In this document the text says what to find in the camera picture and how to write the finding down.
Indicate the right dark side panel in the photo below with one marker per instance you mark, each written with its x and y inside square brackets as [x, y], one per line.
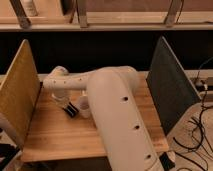
[173, 93]

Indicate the power strip on ledge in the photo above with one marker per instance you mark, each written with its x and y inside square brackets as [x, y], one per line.
[207, 81]

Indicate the white bottle on shelf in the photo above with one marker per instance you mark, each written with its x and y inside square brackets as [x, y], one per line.
[30, 8]

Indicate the wooden shelf frame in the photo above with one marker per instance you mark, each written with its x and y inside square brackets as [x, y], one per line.
[107, 15]

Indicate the clear plastic cup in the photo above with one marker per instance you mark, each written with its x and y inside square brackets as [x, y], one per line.
[83, 106]

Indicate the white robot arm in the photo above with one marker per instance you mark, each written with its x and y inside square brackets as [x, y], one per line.
[110, 92]

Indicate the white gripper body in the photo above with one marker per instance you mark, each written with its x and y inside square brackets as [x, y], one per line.
[62, 100]

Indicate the left wooden side panel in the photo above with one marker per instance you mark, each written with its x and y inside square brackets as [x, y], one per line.
[19, 92]

